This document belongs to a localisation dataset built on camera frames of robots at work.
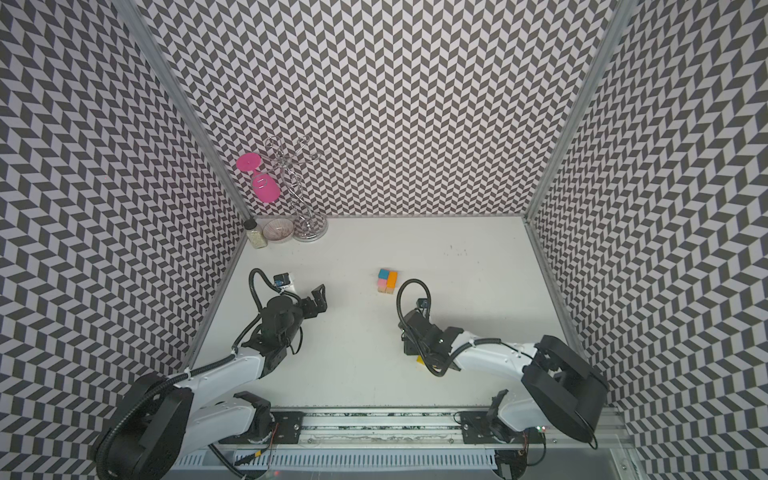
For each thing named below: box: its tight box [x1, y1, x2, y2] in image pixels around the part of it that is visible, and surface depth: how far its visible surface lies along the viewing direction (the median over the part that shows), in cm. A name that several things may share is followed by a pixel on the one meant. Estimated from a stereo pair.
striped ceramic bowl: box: [262, 218, 294, 244], surface depth 114 cm
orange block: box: [387, 271, 399, 289], surface depth 101 cm
